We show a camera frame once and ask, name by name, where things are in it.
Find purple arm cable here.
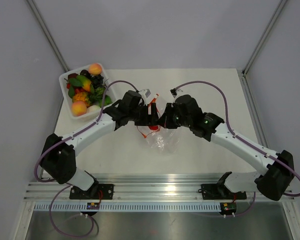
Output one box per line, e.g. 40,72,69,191
34,79,141,237
174,80,300,218

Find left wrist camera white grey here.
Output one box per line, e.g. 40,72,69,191
138,88,151,99

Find left corner aluminium post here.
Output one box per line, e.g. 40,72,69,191
25,0,70,72

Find aluminium rail at table edge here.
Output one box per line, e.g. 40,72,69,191
23,173,296,203

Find green orange mango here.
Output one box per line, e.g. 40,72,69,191
76,75,95,94

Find peach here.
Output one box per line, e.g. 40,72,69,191
71,101,87,117
88,63,103,76

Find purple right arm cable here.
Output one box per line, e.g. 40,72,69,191
174,80,300,218

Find green lime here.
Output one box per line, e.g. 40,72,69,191
104,95,113,106

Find white perforated plastic basket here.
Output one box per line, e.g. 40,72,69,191
58,63,119,120

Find red strawberries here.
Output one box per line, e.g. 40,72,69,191
65,73,83,98

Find clear zip bag orange zipper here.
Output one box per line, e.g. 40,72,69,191
136,93,181,155

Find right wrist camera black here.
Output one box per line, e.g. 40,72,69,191
170,88,178,98

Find dark grape bunch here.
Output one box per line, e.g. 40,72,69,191
90,74,104,89

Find left controller board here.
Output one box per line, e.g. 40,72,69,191
86,202,100,210

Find right corner aluminium post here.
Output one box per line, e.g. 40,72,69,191
242,0,289,77

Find controller board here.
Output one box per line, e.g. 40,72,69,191
86,202,100,210
220,202,237,216

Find white slotted cable duct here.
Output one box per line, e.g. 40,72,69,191
34,201,221,213

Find right controller board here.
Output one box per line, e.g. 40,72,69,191
220,202,237,216

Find large green leaf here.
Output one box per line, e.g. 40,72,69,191
68,78,83,87

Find red bell pepper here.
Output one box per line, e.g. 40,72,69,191
149,125,160,131

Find peach at basket back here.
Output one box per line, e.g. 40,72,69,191
88,63,103,76

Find dark plum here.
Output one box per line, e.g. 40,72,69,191
80,69,91,78

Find corner aluminium post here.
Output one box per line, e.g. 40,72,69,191
242,0,289,77
25,0,70,72

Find orange spiky pineapple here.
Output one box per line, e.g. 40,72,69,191
72,91,92,108

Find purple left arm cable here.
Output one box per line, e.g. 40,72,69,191
34,79,141,237

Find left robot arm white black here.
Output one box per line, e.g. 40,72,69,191
38,89,159,199

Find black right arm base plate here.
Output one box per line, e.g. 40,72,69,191
197,183,247,201

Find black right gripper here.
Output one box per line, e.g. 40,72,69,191
157,103,193,129

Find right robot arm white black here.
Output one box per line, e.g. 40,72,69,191
157,94,294,201

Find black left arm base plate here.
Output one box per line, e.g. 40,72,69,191
69,183,114,200

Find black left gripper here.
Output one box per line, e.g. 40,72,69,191
128,103,159,127

